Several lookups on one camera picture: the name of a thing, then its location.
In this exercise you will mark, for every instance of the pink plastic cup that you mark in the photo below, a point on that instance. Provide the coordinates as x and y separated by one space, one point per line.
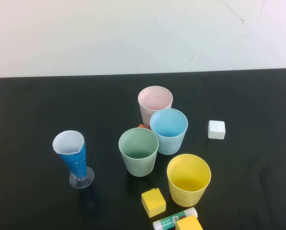
154 98

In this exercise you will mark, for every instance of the light blue plastic cup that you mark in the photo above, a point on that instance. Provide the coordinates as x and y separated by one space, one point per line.
168 124

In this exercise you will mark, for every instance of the green plastic cup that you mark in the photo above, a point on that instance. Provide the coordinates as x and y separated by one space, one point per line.
138 143

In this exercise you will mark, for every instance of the orange foam cube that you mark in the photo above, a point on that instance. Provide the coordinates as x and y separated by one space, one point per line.
141 126

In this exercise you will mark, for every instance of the yellow plastic cup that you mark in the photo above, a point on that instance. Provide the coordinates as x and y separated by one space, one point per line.
188 172

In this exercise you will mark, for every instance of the white foam cube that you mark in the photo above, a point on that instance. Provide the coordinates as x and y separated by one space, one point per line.
216 129

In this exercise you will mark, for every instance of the blue conical measuring glass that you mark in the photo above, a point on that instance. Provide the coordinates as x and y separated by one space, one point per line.
73 160

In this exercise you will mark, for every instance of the yellow foam cube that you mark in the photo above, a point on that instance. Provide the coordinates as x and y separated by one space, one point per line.
153 202
188 224

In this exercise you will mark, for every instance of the white green glue stick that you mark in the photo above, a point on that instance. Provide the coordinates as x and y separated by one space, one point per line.
166 221

